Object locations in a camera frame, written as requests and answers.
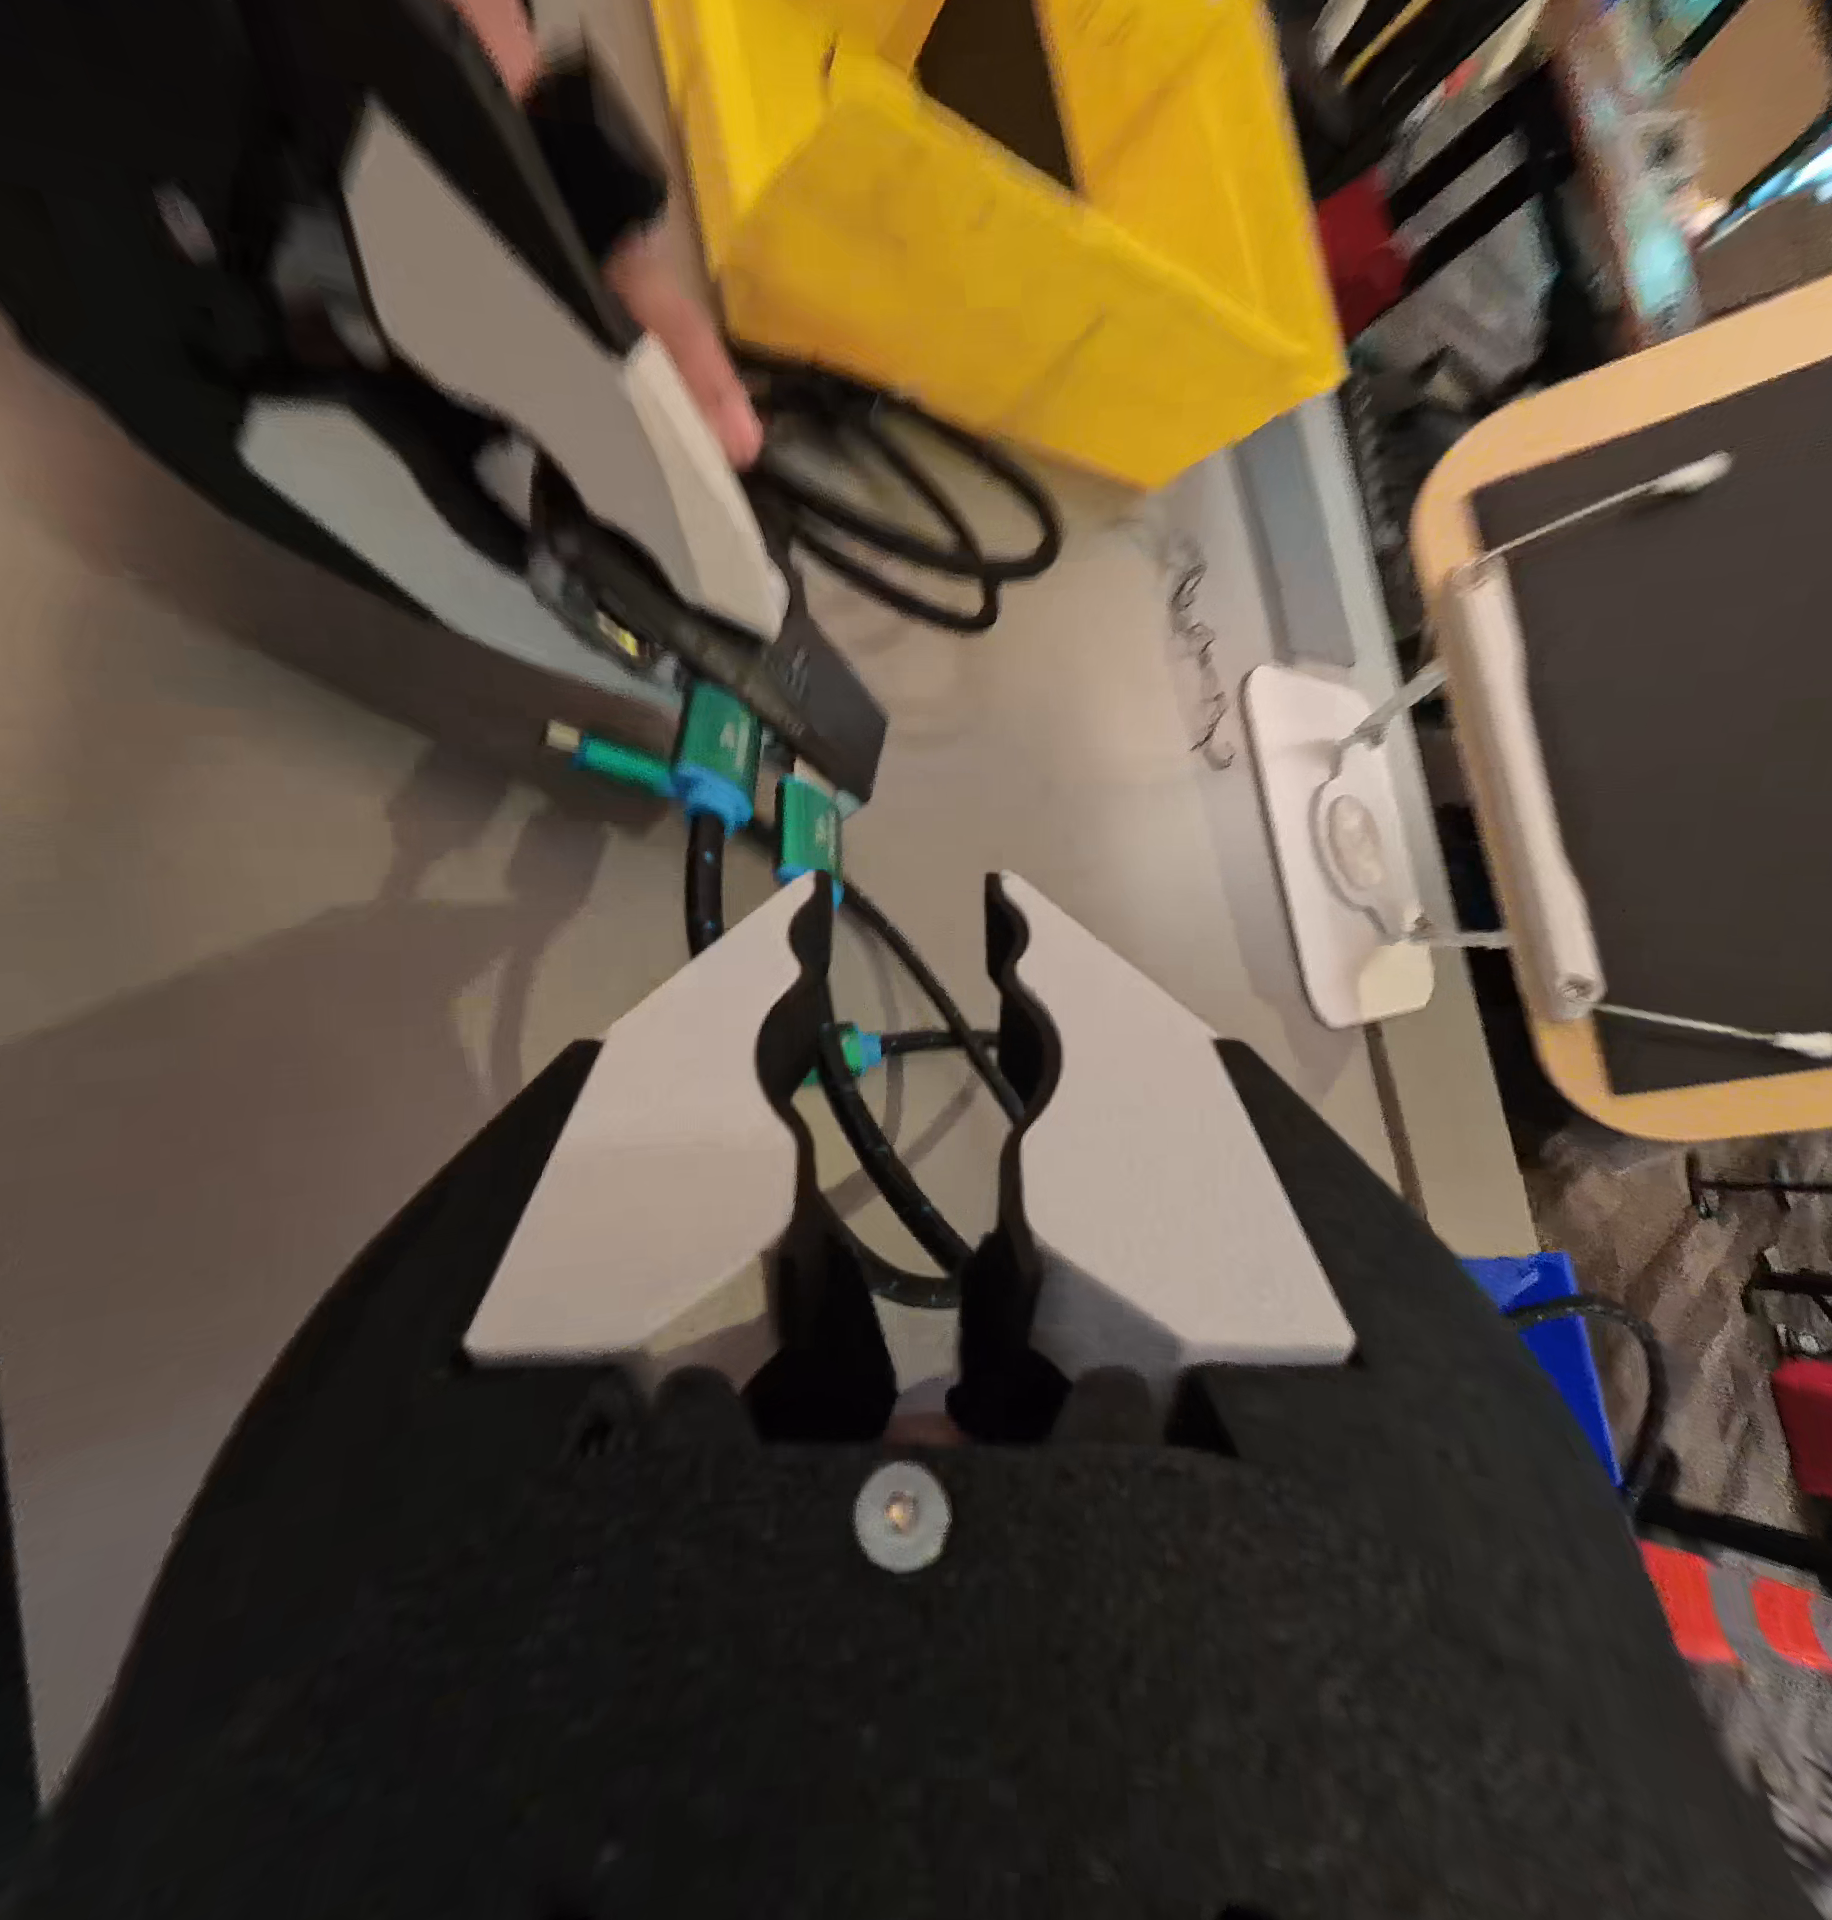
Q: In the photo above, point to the orange traffic cone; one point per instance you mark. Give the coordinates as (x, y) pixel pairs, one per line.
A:
(1755, 1615)

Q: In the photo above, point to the blue plastic bin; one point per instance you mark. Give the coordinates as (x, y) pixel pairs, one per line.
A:
(1546, 1362)

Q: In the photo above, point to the person's left hand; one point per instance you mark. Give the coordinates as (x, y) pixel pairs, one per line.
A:
(694, 345)

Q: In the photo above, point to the wooden-framed black panel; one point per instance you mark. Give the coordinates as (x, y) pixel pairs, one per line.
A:
(1722, 754)

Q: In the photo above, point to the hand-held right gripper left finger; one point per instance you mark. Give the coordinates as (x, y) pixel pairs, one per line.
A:
(637, 1197)

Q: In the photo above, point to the yellow plastic bin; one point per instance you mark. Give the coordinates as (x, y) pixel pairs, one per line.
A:
(1006, 304)

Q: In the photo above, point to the black bin divider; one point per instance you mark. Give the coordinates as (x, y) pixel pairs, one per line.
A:
(990, 78)

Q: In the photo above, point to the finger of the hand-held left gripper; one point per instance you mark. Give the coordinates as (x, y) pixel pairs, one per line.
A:
(532, 333)
(410, 545)

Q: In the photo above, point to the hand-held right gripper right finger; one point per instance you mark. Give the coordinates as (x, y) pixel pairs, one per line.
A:
(1185, 1197)

